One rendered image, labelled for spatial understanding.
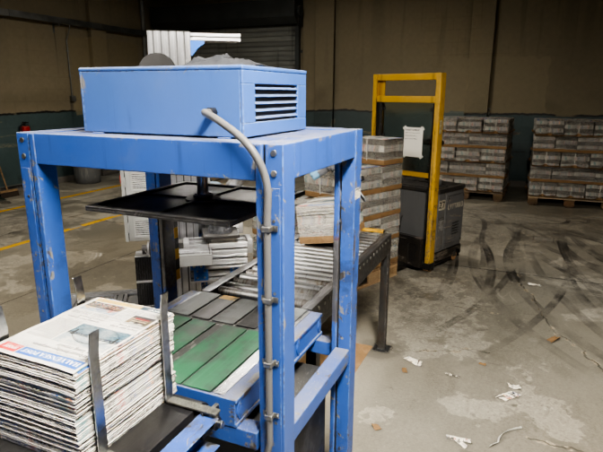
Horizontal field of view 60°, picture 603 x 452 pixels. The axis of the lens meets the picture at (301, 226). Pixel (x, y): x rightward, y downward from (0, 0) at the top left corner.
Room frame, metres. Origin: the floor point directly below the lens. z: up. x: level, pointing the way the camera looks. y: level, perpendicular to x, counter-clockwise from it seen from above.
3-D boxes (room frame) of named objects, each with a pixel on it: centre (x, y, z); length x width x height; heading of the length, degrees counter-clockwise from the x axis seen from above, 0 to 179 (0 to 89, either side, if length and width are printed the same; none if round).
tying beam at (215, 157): (1.82, 0.35, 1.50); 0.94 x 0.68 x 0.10; 66
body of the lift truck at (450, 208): (5.32, -1.24, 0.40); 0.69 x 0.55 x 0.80; 45
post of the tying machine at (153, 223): (2.27, 0.63, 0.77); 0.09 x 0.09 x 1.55; 66
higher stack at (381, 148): (4.75, -0.67, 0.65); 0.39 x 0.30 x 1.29; 45
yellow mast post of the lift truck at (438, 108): (4.82, -1.22, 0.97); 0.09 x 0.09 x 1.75; 45
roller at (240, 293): (2.22, 0.18, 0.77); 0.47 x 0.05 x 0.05; 66
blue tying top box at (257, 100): (1.82, 0.35, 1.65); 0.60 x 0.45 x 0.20; 66
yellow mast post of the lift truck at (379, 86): (5.29, -0.75, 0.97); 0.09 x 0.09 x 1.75; 45
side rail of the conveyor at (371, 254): (2.66, -0.29, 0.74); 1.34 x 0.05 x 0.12; 156
